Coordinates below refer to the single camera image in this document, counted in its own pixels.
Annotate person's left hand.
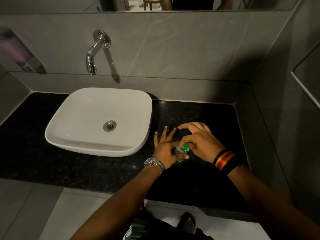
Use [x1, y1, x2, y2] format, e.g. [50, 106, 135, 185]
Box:
[152, 126, 190, 171]

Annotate person's right hand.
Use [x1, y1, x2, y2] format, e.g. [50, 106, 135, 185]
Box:
[177, 121, 226, 164]

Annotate small green and white bottle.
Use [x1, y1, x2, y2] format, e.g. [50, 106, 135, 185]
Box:
[173, 143, 190, 163]

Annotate person's right forearm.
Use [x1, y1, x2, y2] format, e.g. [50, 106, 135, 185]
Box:
[226, 164, 320, 240]

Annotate person's left forearm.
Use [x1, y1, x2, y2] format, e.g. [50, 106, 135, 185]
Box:
[69, 165, 163, 240]

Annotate silver metal wristwatch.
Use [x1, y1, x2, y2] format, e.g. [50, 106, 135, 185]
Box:
[143, 157, 166, 173]

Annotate red and gold bangle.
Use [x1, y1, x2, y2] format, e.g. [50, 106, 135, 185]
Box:
[214, 150, 237, 171]

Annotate chrome sink drain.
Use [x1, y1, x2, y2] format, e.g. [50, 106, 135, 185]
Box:
[103, 120, 117, 132]

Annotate black wristband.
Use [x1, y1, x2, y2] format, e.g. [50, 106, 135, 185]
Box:
[221, 157, 245, 176]

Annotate person's foot in sandal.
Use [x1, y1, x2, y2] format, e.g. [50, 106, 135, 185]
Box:
[178, 212, 197, 234]

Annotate person's dark shorts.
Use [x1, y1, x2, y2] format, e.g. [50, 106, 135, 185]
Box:
[122, 208, 215, 240]

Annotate white ceramic sink basin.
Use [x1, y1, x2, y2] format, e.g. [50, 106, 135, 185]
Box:
[45, 87, 153, 157]

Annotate chrome wall faucet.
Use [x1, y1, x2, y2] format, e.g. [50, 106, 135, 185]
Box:
[85, 30, 112, 76]

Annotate wall mirror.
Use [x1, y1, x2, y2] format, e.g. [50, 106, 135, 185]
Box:
[0, 0, 302, 15]

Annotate wall soap dispenser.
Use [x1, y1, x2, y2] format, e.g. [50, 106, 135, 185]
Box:
[0, 27, 47, 74]

